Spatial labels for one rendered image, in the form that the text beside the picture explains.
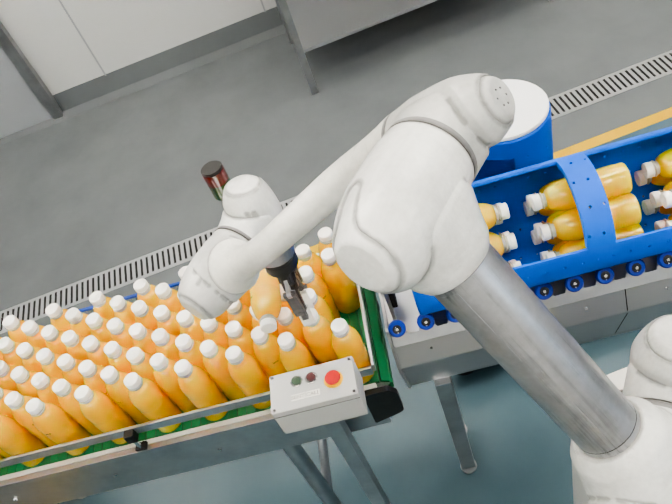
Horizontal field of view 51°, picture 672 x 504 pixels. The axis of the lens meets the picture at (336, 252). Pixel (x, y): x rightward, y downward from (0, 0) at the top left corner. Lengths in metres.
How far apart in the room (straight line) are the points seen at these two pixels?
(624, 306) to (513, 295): 1.01
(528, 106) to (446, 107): 1.29
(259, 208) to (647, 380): 0.74
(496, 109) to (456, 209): 0.14
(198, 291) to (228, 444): 0.74
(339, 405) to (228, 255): 0.50
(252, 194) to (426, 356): 0.75
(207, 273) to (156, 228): 2.64
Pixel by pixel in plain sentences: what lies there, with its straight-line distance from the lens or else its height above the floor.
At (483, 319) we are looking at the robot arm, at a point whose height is 1.67.
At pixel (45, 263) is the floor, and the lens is 4.16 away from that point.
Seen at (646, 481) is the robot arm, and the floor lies 1.39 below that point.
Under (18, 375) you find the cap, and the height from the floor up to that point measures 1.12.
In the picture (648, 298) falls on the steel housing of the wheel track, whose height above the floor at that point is 0.86.
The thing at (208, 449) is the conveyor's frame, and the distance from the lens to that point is 1.97.
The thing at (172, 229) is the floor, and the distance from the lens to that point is 3.85.
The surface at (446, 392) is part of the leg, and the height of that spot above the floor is 0.58.
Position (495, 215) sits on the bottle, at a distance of 1.69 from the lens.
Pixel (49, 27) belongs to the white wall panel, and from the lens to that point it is 4.95.
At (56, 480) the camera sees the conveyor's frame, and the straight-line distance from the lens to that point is 2.13.
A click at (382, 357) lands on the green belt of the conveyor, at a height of 0.89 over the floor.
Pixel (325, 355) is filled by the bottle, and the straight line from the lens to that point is 1.75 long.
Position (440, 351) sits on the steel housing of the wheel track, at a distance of 1.86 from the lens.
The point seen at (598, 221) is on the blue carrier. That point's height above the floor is 1.18.
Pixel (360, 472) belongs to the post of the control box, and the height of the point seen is 0.66.
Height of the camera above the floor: 2.43
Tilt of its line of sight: 47 degrees down
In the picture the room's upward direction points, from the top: 23 degrees counter-clockwise
